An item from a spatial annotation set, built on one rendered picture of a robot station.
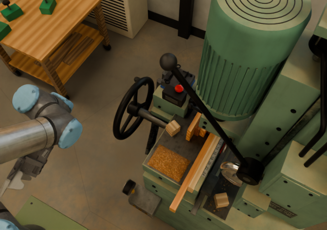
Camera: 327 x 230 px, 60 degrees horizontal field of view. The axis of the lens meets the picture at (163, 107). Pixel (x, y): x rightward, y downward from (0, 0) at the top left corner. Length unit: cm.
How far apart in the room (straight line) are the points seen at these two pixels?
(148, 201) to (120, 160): 77
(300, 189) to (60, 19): 176
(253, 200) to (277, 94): 32
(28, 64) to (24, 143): 159
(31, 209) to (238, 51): 106
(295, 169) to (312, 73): 19
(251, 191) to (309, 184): 23
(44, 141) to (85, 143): 125
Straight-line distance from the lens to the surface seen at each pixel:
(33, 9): 217
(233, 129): 88
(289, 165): 62
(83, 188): 196
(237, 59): 54
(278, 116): 66
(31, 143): 80
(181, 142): 102
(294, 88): 58
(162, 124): 113
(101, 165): 198
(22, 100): 94
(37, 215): 132
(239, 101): 66
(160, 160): 97
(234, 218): 108
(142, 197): 125
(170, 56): 54
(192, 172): 94
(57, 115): 87
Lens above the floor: 184
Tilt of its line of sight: 60 degrees down
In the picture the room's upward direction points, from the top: straight up
